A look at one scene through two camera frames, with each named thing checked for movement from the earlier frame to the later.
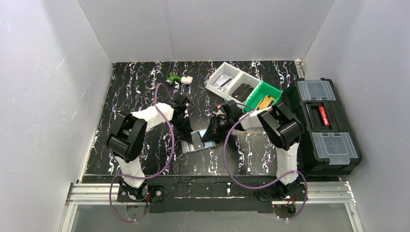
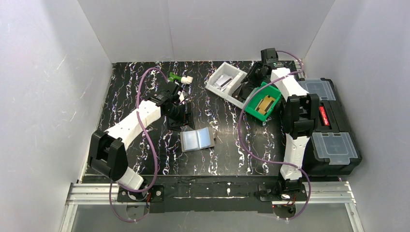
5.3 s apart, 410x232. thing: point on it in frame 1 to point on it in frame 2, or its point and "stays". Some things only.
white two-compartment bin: [225, 80] stays
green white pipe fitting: [184, 79] stays
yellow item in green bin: [266, 102] stays
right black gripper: [216, 128] to [246, 85]
